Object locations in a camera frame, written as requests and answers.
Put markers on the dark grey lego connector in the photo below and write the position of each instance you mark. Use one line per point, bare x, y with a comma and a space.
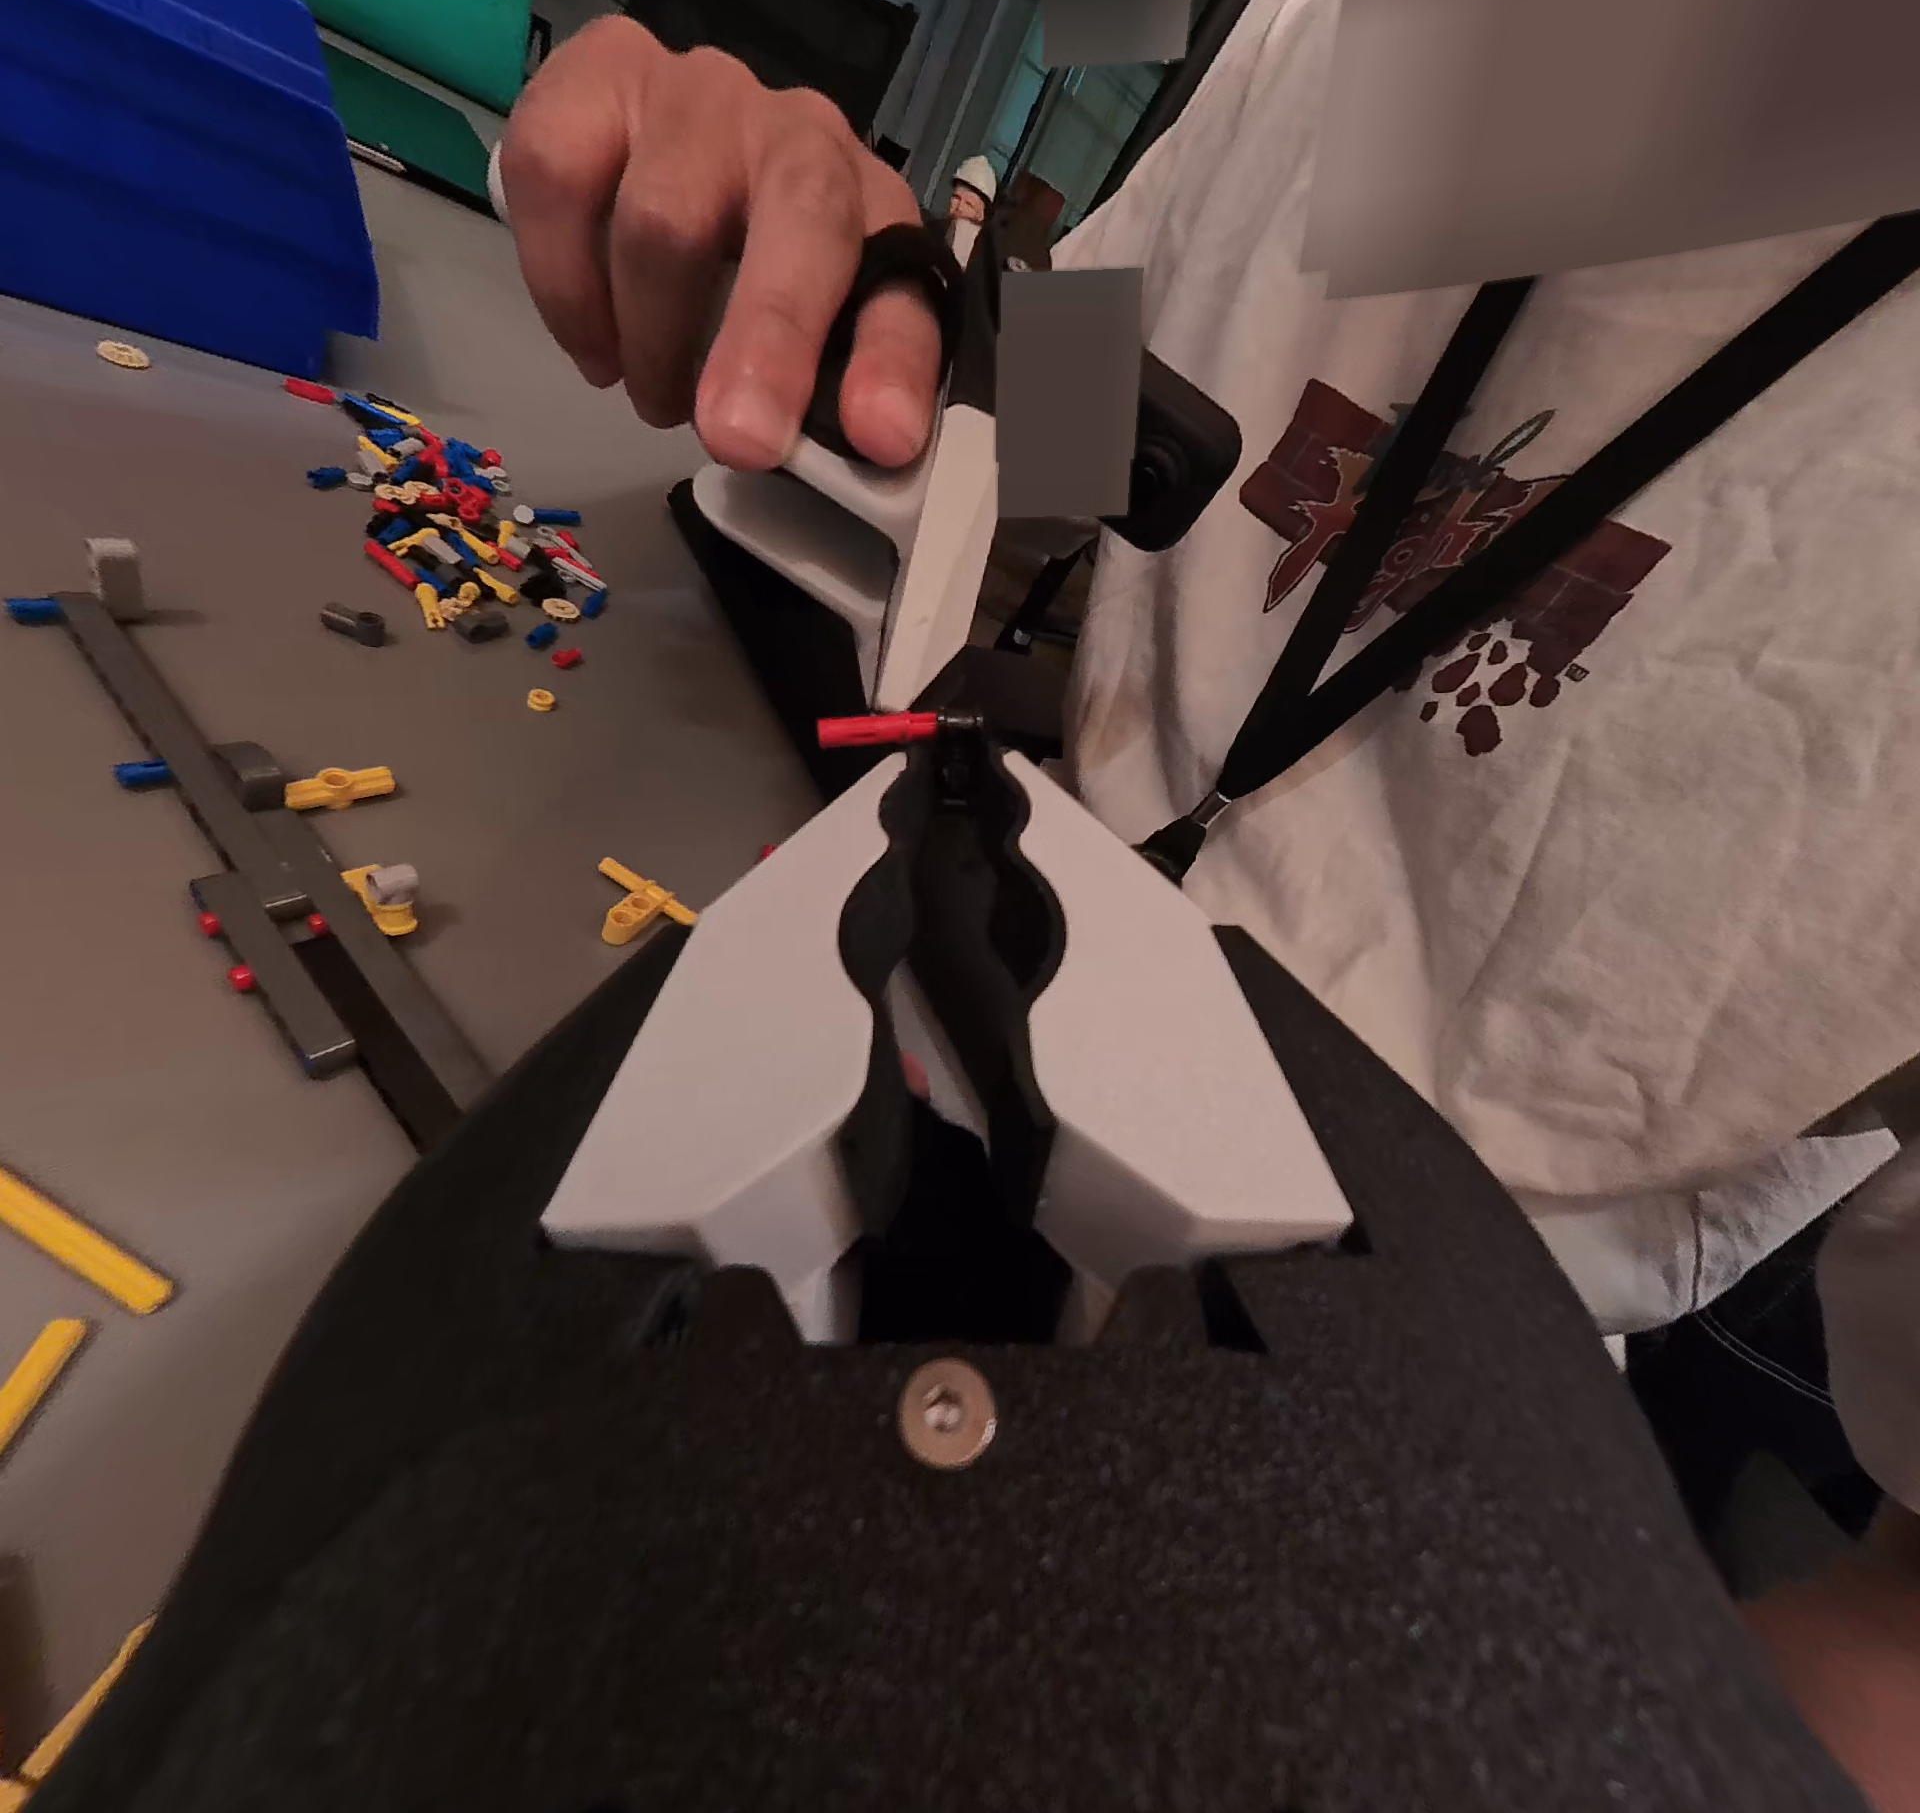
352, 623

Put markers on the grey lego beam assembly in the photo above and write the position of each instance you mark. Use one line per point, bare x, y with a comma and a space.
194, 754

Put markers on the pile of colourful lego pins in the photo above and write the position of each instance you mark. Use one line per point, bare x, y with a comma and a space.
450, 509

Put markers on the black lego pin connector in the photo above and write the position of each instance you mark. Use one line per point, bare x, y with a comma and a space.
957, 749

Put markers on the person's dark shorts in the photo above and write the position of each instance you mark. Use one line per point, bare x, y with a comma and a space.
1725, 1394

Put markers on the person's right hand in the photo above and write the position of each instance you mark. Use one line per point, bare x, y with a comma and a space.
675, 192

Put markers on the blue plastic bin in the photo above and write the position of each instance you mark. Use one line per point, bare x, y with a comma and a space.
150, 163

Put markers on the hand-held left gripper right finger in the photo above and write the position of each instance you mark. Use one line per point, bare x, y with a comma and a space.
1185, 1093

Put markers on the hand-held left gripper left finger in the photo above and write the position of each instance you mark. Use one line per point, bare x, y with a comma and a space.
705, 1093

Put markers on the person's white t-shirt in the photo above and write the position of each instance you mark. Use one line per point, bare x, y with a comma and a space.
1650, 868

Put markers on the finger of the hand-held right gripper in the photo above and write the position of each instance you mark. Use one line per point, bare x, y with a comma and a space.
944, 538

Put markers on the tan lego gear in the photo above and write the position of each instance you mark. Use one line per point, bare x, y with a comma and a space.
122, 355

